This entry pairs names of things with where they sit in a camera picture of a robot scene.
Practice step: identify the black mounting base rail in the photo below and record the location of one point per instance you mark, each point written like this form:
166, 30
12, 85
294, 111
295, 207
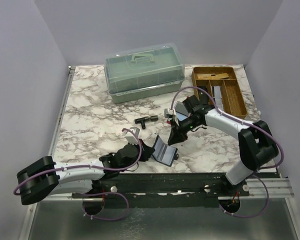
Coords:
160, 190

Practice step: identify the black T-shaped part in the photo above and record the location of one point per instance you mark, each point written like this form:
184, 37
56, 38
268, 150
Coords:
142, 121

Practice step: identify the brown woven organizer tray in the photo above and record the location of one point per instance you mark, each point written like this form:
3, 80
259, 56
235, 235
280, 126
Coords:
232, 98

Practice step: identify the grey credit card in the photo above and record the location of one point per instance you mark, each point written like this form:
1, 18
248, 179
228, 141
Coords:
180, 108

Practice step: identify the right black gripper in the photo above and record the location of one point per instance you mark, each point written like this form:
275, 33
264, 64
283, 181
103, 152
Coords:
178, 134

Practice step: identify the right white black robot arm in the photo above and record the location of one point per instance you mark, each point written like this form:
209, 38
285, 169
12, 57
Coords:
255, 141

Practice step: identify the aluminium frame rail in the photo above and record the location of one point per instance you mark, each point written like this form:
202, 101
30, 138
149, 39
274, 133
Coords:
45, 177

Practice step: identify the light blue card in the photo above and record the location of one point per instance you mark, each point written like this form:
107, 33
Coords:
181, 116

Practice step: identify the white cards in tray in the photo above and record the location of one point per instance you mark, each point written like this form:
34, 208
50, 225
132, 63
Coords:
217, 96

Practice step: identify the brown cardboard piece in tray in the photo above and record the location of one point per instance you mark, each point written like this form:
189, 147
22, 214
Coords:
212, 76

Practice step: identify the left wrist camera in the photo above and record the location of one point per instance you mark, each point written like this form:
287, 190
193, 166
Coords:
132, 135

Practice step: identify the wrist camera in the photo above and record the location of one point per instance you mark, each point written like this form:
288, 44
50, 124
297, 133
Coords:
132, 135
171, 115

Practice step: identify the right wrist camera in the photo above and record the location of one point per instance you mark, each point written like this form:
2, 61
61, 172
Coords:
171, 115

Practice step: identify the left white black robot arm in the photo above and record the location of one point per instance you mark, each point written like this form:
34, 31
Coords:
46, 177

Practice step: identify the green plastic storage box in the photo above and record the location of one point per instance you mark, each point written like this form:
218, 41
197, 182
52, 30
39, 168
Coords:
144, 72

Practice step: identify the black items in tray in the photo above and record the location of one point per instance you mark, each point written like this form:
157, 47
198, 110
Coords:
203, 98

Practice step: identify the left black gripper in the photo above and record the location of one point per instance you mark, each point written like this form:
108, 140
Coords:
146, 151

